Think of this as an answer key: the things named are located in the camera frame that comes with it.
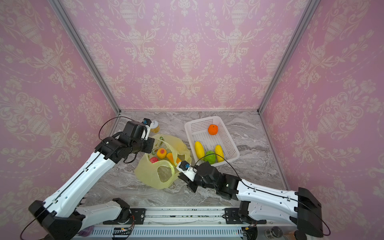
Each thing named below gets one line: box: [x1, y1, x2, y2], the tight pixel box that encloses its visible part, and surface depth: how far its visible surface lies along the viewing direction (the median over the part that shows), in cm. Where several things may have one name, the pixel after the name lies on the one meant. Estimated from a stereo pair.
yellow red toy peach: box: [156, 148, 167, 159], surface depth 94 cm
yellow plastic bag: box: [134, 134, 192, 189], surface depth 71 cm
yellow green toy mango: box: [194, 141, 206, 159], surface depth 94 cm
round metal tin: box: [264, 226, 283, 240], surface depth 64 cm
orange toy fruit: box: [208, 124, 219, 136], surface depth 105 cm
